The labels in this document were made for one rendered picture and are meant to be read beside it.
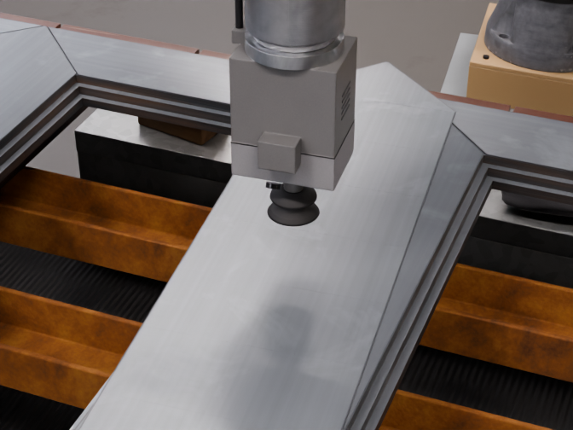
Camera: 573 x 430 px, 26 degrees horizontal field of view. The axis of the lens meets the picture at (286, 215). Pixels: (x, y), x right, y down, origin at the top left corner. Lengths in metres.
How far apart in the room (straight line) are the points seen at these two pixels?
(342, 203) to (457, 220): 0.10
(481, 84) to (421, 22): 1.82
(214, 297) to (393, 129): 0.31
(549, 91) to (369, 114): 0.40
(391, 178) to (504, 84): 0.48
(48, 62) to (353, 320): 0.54
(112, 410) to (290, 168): 0.22
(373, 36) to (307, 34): 2.44
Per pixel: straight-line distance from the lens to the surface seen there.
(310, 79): 0.92
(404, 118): 1.25
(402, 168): 1.17
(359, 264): 1.04
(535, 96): 1.61
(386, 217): 1.10
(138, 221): 1.38
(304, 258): 1.05
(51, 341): 1.24
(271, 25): 0.90
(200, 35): 3.34
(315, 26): 0.90
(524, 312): 1.27
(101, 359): 1.21
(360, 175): 1.16
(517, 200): 1.41
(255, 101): 0.94
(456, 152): 1.21
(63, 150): 2.86
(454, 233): 1.11
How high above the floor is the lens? 1.47
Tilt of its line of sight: 34 degrees down
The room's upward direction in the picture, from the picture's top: straight up
